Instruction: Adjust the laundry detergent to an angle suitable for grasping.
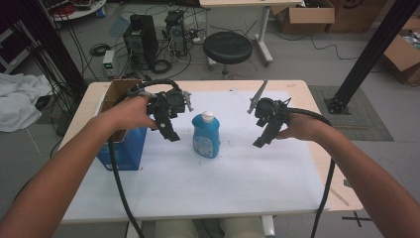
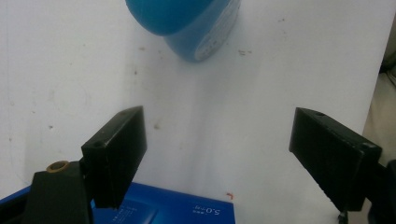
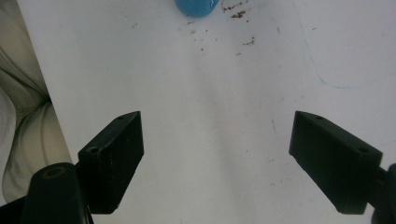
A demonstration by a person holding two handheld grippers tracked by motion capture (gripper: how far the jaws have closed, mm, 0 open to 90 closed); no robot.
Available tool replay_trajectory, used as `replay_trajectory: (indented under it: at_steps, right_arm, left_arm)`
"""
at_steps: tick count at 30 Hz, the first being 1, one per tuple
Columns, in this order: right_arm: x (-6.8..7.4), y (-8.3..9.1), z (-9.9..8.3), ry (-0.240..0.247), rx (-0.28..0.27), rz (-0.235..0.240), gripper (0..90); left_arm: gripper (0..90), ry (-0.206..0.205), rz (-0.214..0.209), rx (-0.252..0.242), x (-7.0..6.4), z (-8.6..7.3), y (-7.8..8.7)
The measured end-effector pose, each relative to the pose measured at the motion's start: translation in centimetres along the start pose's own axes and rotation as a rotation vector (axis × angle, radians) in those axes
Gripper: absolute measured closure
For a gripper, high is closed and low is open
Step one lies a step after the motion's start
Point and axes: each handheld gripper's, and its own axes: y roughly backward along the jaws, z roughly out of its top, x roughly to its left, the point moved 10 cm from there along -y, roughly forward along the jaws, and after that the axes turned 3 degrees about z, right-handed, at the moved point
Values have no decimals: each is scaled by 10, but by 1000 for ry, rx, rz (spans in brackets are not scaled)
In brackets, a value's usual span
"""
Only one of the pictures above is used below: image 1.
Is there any small white power supply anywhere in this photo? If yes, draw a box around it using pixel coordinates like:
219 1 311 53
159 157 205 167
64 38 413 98
102 49 117 79

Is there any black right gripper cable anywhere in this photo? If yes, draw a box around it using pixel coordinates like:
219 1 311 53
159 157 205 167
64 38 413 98
286 107 337 238

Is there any blue bottle with white cap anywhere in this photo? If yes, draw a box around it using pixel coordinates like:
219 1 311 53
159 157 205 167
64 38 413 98
191 110 222 160

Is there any open-sided computer tower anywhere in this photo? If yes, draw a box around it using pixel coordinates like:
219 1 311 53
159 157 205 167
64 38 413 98
163 9 188 58

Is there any person's right hand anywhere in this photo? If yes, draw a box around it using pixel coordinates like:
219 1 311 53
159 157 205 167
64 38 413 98
276 113 323 143

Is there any closed brown cardboard box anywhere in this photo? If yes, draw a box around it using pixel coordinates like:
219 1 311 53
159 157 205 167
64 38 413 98
325 0 388 34

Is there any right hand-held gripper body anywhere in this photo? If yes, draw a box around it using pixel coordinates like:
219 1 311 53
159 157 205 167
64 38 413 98
247 78 292 129

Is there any black metal stand post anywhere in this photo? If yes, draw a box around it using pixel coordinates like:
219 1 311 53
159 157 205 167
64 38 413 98
324 0 420 115

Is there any white-legged wooden desk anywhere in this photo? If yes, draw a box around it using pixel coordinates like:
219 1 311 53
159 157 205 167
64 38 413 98
198 0 303 66

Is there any black round stool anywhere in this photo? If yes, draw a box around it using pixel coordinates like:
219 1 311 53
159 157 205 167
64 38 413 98
202 31 254 80

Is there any black coiled cable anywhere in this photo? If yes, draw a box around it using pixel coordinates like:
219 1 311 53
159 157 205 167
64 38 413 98
150 58 173 74

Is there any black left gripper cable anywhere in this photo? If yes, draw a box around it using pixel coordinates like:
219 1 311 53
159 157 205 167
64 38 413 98
107 78 182 238

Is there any tilted brown cardboard box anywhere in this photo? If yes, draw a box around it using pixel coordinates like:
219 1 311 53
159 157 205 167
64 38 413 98
381 16 420 86

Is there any round white table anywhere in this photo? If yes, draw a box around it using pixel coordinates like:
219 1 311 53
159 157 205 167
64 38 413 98
39 0 108 23

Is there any grey floor mat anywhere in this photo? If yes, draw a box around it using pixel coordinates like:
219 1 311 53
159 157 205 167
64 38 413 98
308 84 394 143

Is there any black cable-wrapped stand post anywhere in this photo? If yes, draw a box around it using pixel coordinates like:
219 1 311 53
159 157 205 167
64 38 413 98
13 0 88 98

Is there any blue cardboard box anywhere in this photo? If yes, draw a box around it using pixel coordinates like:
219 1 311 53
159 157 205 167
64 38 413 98
96 78 149 172

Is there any white table mat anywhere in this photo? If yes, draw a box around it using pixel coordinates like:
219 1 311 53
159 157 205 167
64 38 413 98
61 89 330 222

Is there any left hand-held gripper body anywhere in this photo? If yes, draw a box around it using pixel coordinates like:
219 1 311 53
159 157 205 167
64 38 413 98
147 89 194 120

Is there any person's left hand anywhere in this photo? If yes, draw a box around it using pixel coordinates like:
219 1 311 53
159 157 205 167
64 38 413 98
98 95 158 133

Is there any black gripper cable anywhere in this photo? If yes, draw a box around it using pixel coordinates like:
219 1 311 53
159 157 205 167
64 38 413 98
286 107 337 238
107 78 182 238

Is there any open brown cardboard box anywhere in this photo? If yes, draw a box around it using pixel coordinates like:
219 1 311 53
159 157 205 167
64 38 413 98
270 4 336 35

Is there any black computer tower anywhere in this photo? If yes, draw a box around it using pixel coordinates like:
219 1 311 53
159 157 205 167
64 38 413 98
123 14 159 68

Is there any white cloth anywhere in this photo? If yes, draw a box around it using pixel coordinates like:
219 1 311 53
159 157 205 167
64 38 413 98
0 72 53 134

